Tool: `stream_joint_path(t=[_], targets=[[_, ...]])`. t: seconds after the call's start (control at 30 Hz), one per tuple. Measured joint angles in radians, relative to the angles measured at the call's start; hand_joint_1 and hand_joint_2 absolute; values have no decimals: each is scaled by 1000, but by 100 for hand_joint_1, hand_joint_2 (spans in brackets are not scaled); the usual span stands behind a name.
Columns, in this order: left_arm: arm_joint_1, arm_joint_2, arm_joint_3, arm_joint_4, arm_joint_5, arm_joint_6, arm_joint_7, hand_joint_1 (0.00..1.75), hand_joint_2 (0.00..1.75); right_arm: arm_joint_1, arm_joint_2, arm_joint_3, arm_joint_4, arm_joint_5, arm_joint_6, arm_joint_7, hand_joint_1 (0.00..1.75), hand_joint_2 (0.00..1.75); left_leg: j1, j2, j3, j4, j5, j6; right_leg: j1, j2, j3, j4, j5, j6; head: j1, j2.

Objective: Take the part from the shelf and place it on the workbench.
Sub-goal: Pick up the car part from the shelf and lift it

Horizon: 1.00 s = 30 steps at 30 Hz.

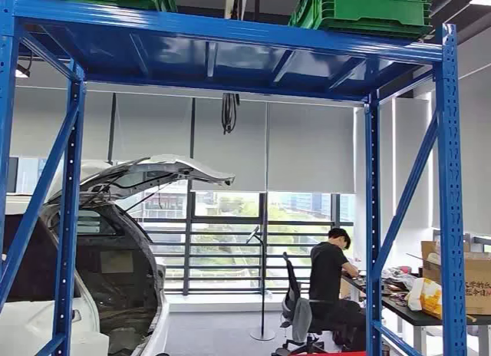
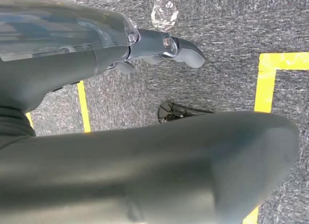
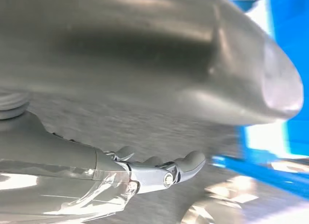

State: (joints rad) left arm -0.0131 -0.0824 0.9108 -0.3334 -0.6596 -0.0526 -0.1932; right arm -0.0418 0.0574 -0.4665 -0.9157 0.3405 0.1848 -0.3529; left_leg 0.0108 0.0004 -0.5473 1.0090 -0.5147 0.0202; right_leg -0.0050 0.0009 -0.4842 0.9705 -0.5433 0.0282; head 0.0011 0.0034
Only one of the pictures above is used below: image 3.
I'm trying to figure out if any blue metal shelf rack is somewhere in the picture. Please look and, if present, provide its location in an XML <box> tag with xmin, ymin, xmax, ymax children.
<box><xmin>212</xmin><ymin>0</ymin><xmax>309</xmax><ymax>199</ymax></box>

